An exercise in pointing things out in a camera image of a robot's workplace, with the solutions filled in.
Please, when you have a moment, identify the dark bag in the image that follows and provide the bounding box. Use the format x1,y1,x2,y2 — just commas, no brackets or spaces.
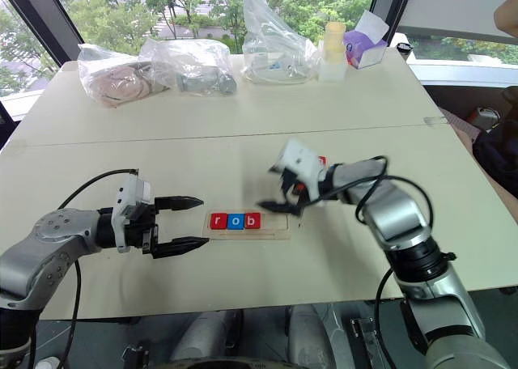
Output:
472,117,518,193

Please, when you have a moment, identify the wooden letter tray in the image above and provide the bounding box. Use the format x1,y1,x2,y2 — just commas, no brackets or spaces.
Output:
201,211,292,242

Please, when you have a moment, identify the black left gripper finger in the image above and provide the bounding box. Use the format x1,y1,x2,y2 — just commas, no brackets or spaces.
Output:
155,195,205,214
152,235,211,261

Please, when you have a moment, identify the plastic bag with grey part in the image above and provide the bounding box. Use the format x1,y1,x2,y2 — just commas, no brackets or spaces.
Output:
138,37,238,98

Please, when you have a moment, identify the purple tissue box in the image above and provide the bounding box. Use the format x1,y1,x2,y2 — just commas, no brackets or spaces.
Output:
343,10,391,70

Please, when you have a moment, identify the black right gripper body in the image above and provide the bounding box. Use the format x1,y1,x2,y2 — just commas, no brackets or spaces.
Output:
278,168,312,209

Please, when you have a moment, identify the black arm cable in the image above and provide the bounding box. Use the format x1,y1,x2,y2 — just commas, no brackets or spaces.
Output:
57,168,141,369
314,155,435,369

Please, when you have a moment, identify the grey and red device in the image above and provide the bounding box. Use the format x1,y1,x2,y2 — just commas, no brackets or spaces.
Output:
468,106,502,132

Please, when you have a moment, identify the tall clear plastic bag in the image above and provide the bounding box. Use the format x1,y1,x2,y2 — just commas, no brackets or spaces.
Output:
241,0,320,86

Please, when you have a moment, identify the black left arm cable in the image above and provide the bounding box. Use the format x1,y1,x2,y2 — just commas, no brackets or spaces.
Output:
57,168,141,369

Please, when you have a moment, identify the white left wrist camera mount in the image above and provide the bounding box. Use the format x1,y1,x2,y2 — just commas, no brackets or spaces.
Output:
111,176,157,253

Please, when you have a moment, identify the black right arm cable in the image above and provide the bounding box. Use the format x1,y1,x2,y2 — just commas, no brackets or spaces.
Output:
314,155,435,369

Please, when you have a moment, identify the clear box with yellowish cups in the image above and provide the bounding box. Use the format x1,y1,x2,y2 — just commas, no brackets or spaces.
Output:
317,21,348,83

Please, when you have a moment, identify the metal table bracket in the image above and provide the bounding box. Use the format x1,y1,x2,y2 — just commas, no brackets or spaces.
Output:
121,343,150,369
349,315,390,369

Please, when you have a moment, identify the plastic bag with pink items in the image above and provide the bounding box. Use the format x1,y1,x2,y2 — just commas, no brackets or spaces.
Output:
77,42,172,110

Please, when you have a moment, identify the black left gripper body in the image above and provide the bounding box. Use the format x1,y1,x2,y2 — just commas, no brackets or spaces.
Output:
122,201,160,260

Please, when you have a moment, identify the grey rounded robot leg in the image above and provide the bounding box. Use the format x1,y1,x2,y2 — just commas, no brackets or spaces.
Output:
168,309,244,363
287,303,346,363

